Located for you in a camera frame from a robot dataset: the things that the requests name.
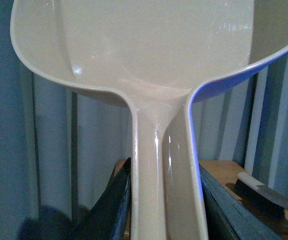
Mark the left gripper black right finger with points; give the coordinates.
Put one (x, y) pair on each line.
(226, 218)

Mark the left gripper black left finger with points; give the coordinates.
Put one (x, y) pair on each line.
(108, 217)

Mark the beige hand brush black bristles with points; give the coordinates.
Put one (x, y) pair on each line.
(264, 198)

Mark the beige plastic dustpan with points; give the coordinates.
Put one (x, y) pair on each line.
(157, 57)

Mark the wooden nightstand cabinet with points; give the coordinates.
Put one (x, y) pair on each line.
(225, 172)

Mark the light green curtain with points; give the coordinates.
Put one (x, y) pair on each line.
(57, 148)

